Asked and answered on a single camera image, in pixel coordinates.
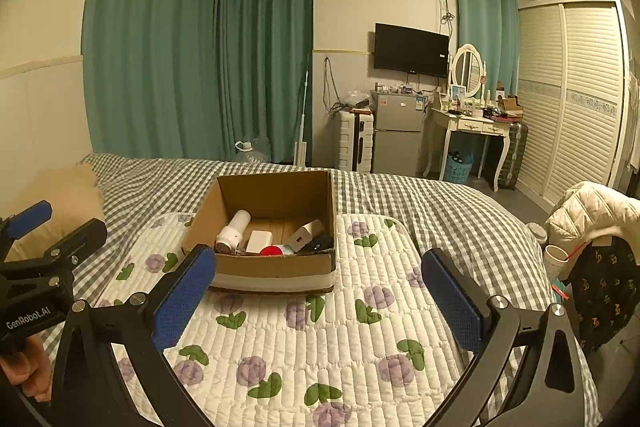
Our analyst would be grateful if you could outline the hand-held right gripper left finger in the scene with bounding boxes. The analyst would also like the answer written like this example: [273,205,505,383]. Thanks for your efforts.
[50,244,217,427]

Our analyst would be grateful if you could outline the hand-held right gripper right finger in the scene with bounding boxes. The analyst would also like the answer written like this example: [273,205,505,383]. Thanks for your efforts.
[421,248,591,427]

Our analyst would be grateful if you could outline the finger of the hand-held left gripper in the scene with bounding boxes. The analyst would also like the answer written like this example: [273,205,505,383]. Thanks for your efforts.
[0,200,53,260]
[0,217,109,294]

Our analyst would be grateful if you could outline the white cylindrical bottle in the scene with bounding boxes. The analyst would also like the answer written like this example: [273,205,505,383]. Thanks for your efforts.
[215,210,252,255]

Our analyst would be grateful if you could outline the small white box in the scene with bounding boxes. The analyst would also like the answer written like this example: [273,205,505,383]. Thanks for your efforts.
[246,230,275,254]
[287,219,326,253]

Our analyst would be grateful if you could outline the cardboard box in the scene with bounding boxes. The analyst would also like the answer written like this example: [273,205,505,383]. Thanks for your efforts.
[181,170,337,295]

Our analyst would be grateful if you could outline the small black case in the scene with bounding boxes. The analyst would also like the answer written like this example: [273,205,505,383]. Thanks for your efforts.
[302,233,335,253]

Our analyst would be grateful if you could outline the person's left hand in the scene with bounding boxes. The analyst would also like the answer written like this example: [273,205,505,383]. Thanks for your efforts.
[0,338,54,404]

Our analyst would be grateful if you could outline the tan pillow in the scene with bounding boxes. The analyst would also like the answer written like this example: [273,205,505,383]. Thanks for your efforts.
[5,164,106,263]

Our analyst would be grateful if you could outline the white paper cup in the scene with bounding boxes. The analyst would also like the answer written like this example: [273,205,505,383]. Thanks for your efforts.
[544,244,571,281]

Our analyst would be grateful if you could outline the floral quilted mat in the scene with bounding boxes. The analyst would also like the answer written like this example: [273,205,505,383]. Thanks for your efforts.
[95,212,471,427]

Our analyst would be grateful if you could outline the blue woven basket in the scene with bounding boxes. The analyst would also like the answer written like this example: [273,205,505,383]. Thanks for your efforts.
[444,152,473,183]

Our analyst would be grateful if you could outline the dark printed garment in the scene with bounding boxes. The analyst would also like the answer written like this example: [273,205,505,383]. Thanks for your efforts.
[570,237,640,355]

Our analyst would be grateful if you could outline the dark suitcase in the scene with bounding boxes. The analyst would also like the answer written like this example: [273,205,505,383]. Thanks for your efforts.
[500,120,530,190]

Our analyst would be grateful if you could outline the white puffer jacket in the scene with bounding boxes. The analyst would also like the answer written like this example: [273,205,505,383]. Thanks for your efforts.
[545,181,640,253]

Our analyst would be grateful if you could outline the clear water jug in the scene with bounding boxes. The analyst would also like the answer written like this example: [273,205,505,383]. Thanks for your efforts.
[235,137,273,164]

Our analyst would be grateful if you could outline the small grey fridge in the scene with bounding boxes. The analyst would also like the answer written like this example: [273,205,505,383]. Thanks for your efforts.
[370,90,426,175]

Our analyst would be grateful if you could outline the white dressing table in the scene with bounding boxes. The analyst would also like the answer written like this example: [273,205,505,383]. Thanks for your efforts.
[422,100,513,193]

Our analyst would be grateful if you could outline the white stick mop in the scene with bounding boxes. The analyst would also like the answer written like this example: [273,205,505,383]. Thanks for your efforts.
[295,52,312,168]

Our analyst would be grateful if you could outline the white ribbed suitcase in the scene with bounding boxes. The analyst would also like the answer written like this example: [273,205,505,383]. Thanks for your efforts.
[335,110,375,172]

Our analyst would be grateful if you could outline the wide green curtain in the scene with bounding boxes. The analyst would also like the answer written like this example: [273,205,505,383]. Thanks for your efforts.
[82,0,226,160]

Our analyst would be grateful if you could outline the clear plastic bag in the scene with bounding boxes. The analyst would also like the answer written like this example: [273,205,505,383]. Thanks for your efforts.
[340,90,372,111]

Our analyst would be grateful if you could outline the white louvered wardrobe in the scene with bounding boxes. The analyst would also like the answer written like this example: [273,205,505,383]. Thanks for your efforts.
[517,0,633,208]

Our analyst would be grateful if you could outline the oval vanity mirror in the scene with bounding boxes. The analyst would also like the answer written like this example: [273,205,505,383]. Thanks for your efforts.
[450,43,487,98]

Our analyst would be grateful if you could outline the green window curtain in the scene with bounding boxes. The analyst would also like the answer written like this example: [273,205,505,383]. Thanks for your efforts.
[217,0,315,166]

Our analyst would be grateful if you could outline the narrow green curtain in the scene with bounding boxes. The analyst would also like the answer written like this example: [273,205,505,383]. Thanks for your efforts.
[452,0,521,95]

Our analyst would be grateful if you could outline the wall cables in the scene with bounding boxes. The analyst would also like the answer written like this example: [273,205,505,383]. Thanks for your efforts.
[322,57,347,115]

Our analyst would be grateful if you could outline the black wall television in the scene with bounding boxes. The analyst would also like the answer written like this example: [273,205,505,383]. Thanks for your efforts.
[374,23,450,77]

